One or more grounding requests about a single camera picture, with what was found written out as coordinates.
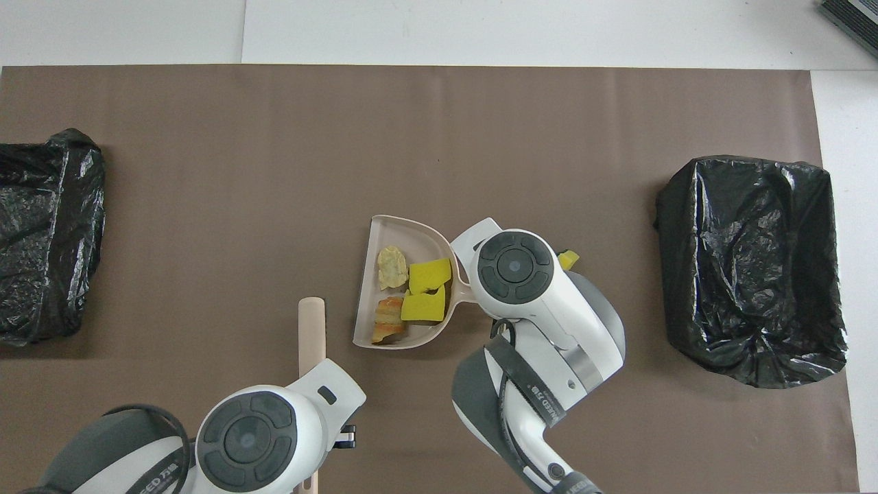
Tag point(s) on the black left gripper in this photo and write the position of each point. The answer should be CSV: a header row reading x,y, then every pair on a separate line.
x,y
347,437

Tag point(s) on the pale beige sponge scrap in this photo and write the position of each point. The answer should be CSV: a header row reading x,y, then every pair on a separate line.
x,y
392,267
389,321

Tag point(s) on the notched yellow sponge scrap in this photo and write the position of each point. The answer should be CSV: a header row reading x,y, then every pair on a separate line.
x,y
422,307

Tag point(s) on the pink plastic dustpan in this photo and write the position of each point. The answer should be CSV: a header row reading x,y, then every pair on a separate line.
x,y
411,237

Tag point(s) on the yellow green sponge scrap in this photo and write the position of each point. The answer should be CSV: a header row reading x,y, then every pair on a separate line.
x,y
568,259

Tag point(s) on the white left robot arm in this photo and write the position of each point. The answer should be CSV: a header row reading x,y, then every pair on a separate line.
x,y
274,439

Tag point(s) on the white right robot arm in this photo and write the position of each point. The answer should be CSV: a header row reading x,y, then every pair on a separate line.
x,y
549,322

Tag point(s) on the black bag lined bin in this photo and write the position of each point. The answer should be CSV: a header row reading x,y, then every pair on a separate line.
x,y
55,226
741,261

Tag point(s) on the brown paper table mat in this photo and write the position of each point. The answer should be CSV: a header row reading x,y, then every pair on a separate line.
x,y
274,137

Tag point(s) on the dark grey ribbed device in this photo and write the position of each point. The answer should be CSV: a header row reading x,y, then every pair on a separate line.
x,y
854,20

